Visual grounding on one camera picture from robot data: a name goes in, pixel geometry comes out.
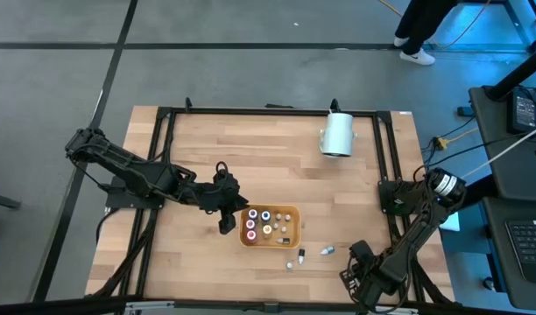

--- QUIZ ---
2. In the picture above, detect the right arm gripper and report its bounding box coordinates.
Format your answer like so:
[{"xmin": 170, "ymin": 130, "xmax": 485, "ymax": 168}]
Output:
[{"xmin": 340, "ymin": 239, "xmax": 387, "ymax": 312}]

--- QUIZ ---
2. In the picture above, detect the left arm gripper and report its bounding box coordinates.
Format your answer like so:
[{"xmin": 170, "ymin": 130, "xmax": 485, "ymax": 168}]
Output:
[{"xmin": 196, "ymin": 168, "xmax": 250, "ymax": 235}]

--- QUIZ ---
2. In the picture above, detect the yellow plastic bin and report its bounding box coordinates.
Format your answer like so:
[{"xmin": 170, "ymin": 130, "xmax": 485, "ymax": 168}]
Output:
[{"xmin": 238, "ymin": 204, "xmax": 302, "ymax": 249}]

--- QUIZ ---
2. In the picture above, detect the light blue sheet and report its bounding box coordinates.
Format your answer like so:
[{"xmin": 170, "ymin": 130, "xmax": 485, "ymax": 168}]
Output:
[{"xmin": 438, "ymin": 212, "xmax": 462, "ymax": 233}]

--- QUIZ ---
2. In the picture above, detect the white cylindrical projector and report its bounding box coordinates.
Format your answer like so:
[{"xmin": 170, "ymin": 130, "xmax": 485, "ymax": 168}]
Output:
[{"xmin": 318, "ymin": 111, "xmax": 357, "ymax": 158}]

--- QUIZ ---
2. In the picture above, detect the black desk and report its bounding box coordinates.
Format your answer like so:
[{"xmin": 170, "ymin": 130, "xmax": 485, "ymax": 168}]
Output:
[
  {"xmin": 468, "ymin": 85, "xmax": 536, "ymax": 203},
  {"xmin": 481, "ymin": 195, "xmax": 536, "ymax": 312}
]

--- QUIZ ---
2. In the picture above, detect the black diagonal bar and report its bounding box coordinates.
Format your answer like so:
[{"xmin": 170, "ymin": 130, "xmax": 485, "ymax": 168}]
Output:
[
  {"xmin": 458, "ymin": 173, "xmax": 500, "ymax": 211},
  {"xmin": 485, "ymin": 54, "xmax": 536, "ymax": 102}
]

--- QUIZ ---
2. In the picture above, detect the black horizontal beam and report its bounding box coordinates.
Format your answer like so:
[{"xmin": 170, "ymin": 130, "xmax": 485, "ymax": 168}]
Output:
[{"xmin": 0, "ymin": 295, "xmax": 536, "ymax": 315}]

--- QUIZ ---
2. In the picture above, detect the black power adapter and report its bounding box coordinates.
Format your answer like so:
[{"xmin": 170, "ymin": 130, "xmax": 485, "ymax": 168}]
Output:
[{"xmin": 506, "ymin": 88, "xmax": 536, "ymax": 135}]

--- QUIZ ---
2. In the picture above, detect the dark metal leg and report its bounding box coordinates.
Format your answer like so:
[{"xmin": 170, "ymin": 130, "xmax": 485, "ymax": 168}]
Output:
[{"xmin": 0, "ymin": 190, "xmax": 23, "ymax": 212}]

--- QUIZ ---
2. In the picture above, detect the person's leg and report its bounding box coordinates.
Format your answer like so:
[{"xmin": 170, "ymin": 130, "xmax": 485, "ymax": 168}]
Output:
[{"xmin": 394, "ymin": 0, "xmax": 460, "ymax": 53}]

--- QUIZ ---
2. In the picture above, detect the black aluminium table frame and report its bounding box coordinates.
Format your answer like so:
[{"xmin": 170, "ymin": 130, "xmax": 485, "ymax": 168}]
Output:
[{"xmin": 86, "ymin": 96, "xmax": 456, "ymax": 307}]

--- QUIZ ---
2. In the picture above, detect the white cable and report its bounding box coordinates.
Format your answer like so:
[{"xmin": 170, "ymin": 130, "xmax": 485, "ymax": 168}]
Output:
[{"xmin": 460, "ymin": 121, "xmax": 536, "ymax": 180}]

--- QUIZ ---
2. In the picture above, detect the yellow extension cord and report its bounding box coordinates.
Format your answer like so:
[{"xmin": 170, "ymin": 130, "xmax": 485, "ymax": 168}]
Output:
[{"xmin": 377, "ymin": 0, "xmax": 490, "ymax": 50}]

